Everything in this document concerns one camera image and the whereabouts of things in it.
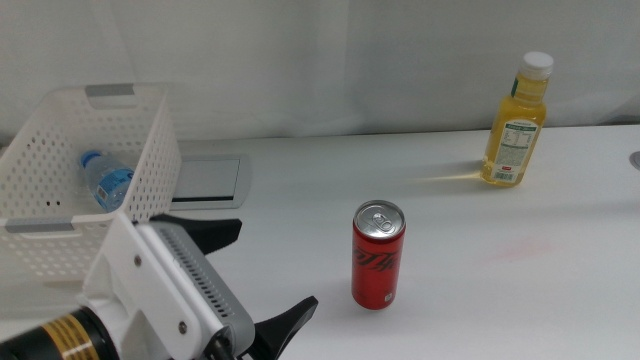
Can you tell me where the black braided left camera cable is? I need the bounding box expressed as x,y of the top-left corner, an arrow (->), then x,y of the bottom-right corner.
202,333 -> 237,360

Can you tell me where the red cola can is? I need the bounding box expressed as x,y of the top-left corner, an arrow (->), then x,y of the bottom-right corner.
350,199 -> 407,312

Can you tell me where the yellow tea bottle white cap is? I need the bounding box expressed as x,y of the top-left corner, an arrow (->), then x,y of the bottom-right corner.
480,51 -> 555,189

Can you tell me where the white backdrop curtain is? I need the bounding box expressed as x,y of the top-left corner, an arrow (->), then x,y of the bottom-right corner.
0,0 -> 640,147

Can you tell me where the white perforated plastic basket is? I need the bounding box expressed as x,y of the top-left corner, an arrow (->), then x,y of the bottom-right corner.
0,82 -> 184,292

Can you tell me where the silver rectangular table cable hatch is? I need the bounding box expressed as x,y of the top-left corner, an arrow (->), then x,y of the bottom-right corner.
171,153 -> 254,212

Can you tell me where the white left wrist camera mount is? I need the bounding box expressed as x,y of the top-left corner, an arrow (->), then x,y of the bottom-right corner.
78,211 -> 225,360

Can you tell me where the clear blue-label water bottle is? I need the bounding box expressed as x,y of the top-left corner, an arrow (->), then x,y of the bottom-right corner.
79,149 -> 136,213

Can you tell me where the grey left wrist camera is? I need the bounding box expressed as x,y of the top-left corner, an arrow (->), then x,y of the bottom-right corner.
137,220 -> 257,359

